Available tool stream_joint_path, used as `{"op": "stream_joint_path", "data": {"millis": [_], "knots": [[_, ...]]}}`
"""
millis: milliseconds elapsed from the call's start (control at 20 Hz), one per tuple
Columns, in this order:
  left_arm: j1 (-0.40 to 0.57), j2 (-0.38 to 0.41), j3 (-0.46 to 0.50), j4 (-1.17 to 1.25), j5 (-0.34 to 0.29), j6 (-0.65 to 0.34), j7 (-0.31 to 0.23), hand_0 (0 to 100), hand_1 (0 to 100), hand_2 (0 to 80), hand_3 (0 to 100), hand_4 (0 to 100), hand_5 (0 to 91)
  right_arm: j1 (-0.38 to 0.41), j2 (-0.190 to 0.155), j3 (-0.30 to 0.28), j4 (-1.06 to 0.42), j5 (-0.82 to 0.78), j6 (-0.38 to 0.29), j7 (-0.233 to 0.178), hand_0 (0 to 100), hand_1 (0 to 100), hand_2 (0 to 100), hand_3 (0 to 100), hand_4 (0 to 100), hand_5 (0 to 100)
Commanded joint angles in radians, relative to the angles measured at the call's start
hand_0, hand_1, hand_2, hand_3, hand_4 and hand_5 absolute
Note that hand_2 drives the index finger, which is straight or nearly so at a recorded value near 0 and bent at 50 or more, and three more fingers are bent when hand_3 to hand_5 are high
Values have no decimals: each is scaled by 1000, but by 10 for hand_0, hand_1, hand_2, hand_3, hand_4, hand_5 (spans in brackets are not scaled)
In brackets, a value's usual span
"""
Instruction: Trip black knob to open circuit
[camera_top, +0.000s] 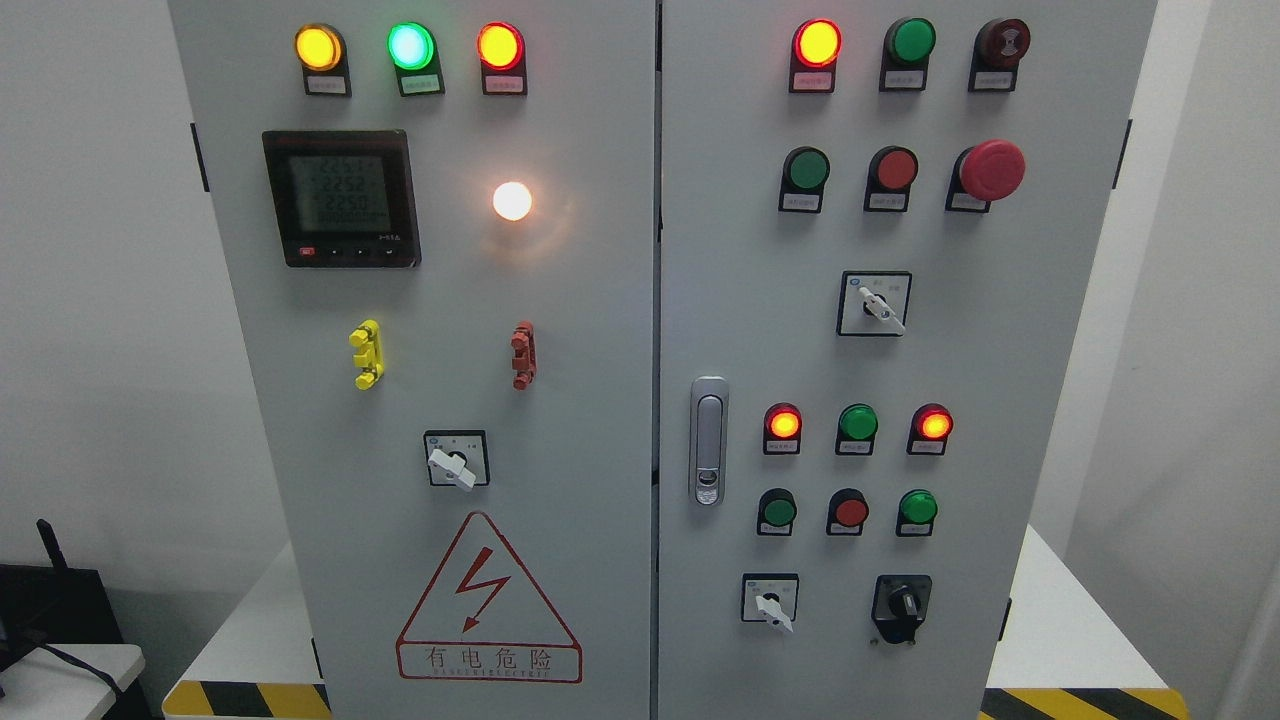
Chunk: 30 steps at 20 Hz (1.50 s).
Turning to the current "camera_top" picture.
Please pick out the white selector switch left door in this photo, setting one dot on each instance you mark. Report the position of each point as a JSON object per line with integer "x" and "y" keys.
{"x": 457, "y": 458}

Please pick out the red electric warning sticker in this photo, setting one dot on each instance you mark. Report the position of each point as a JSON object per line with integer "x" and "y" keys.
{"x": 483, "y": 618}

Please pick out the red indicator middle right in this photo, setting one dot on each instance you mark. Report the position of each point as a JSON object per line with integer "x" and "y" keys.
{"x": 930, "y": 428}

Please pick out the red lit indicator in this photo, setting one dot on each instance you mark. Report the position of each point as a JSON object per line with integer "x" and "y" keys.
{"x": 782, "y": 430}
{"x": 815, "y": 48}

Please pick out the white side table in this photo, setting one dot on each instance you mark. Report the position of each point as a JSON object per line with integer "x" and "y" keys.
{"x": 43, "y": 687}

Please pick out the grey left cabinet door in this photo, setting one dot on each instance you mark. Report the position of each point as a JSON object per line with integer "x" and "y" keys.
{"x": 570, "y": 457}

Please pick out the black rotary knob switch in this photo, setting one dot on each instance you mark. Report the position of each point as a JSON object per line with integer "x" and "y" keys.
{"x": 899, "y": 606}

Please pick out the red lit indicator top right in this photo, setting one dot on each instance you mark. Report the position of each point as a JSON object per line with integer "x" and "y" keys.
{"x": 815, "y": 48}

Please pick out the white selector switch upper right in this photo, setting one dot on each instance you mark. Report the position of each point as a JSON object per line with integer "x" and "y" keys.
{"x": 873, "y": 304}

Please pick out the green lit indicator light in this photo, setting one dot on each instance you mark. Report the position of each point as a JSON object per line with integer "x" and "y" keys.
{"x": 416, "y": 60}

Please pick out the yellow indicator light top left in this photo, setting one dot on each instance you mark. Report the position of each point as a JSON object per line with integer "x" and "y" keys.
{"x": 323, "y": 59}

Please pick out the green push button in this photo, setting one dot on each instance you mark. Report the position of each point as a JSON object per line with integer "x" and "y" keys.
{"x": 918, "y": 511}
{"x": 777, "y": 511}
{"x": 803, "y": 180}

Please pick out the black digital power meter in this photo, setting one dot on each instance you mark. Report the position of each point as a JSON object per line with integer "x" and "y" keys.
{"x": 343, "y": 197}

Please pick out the red-orange indicator light left door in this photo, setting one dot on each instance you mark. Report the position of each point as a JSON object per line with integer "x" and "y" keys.
{"x": 501, "y": 51}

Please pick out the black router with antenna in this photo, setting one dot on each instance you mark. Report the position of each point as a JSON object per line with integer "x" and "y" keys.
{"x": 53, "y": 604}

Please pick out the red lit indicator middle left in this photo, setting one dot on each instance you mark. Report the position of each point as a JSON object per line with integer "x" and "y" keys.
{"x": 782, "y": 430}

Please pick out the red push button lower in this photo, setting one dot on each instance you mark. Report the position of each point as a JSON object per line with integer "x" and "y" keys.
{"x": 847, "y": 512}

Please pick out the white platform with hazard stripes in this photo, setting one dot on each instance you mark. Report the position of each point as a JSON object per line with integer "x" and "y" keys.
{"x": 1060, "y": 656}

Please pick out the white selector switch lower right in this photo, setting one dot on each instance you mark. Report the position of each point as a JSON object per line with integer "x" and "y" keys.
{"x": 771, "y": 599}

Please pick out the dark red buzzer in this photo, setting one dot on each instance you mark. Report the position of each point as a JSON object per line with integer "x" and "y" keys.
{"x": 998, "y": 49}

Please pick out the grey right cabinet door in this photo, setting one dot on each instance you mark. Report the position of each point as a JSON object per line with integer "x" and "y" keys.
{"x": 751, "y": 294}

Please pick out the grey cabinet door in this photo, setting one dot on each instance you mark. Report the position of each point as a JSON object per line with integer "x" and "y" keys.
{"x": 751, "y": 294}
{"x": 570, "y": 457}

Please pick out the green push button lower left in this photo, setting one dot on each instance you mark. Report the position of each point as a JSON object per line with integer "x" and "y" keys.
{"x": 777, "y": 511}

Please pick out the green indicator middle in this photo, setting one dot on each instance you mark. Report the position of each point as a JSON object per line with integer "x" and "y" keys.
{"x": 856, "y": 431}

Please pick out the silver door latch handle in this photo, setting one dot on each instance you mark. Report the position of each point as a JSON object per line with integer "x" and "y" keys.
{"x": 708, "y": 413}

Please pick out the white selector switch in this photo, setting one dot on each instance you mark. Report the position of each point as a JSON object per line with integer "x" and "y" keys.
{"x": 771, "y": 599}
{"x": 873, "y": 304}

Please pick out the red push button upper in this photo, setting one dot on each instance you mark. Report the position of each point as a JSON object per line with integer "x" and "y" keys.
{"x": 891, "y": 173}

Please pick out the green indicator top right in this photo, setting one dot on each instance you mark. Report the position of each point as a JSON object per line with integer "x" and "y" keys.
{"x": 907, "y": 46}

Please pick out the green push button lower right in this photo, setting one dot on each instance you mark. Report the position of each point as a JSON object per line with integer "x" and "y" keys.
{"x": 918, "y": 511}

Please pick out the white glowing lamp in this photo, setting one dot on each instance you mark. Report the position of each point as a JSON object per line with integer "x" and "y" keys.
{"x": 512, "y": 201}

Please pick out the red emergency stop button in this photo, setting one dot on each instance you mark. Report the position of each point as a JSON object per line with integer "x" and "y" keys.
{"x": 985, "y": 173}

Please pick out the green push button upper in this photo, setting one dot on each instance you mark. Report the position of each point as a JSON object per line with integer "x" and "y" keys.
{"x": 803, "y": 180}

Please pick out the red push button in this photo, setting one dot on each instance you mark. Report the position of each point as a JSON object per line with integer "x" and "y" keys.
{"x": 891, "y": 173}
{"x": 847, "y": 512}

